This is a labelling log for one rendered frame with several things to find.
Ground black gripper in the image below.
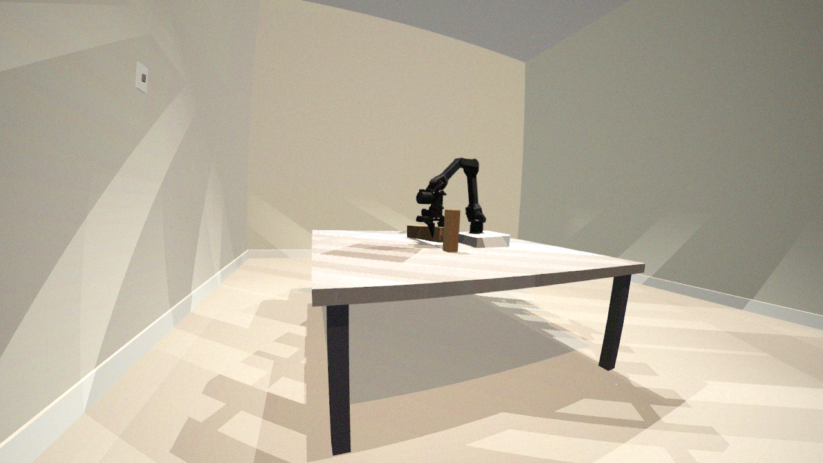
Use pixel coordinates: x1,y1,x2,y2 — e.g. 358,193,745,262
416,204,444,237

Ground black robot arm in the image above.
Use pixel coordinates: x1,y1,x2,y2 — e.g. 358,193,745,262
416,158,486,234

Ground light wooden board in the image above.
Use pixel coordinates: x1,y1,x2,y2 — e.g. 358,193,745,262
407,225,444,243

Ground wooden post with slot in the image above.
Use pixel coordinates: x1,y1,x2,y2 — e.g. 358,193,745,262
442,209,460,253

